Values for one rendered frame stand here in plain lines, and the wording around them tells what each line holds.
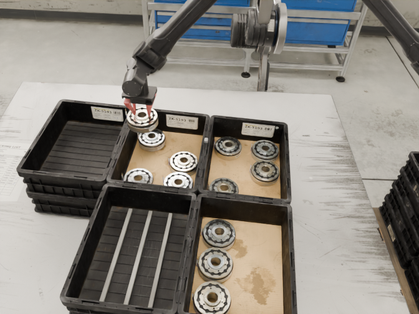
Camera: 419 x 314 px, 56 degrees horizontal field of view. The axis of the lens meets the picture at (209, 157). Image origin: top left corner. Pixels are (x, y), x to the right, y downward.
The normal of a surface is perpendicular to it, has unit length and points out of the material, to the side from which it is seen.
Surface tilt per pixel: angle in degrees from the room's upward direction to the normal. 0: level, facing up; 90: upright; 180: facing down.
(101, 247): 0
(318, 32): 90
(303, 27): 90
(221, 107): 0
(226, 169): 0
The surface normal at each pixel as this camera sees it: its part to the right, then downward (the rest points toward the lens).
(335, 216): 0.05, -0.71
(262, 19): 0.00, 0.71
